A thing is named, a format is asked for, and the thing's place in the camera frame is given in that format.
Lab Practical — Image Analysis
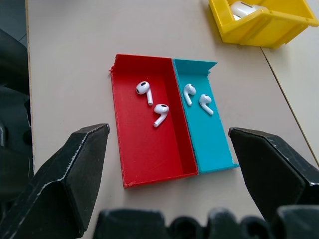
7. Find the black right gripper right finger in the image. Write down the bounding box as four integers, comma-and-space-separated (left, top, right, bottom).
228, 127, 319, 222

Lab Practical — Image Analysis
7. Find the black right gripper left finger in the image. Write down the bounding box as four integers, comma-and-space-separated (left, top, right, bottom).
0, 123, 111, 239

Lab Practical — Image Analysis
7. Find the yellow plastic bin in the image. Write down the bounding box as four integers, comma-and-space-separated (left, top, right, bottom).
208, 0, 319, 49

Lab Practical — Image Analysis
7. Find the white earbud case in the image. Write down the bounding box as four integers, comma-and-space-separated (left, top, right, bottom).
229, 0, 269, 21

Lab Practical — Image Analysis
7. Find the blue plastic tray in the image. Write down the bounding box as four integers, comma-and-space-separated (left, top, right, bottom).
172, 58, 240, 175

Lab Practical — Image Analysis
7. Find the red plastic tray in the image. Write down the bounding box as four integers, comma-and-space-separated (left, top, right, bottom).
108, 53, 199, 189

